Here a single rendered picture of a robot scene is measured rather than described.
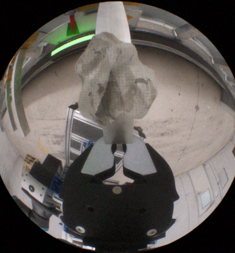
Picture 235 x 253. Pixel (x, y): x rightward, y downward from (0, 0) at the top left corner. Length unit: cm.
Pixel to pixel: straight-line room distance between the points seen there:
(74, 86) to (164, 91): 103
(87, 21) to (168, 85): 101
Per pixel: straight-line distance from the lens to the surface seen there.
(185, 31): 32
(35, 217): 61
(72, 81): 108
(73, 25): 27
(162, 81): 104
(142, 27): 32
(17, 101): 26
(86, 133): 95
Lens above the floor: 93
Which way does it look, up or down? 60 degrees down
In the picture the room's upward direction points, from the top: 177 degrees counter-clockwise
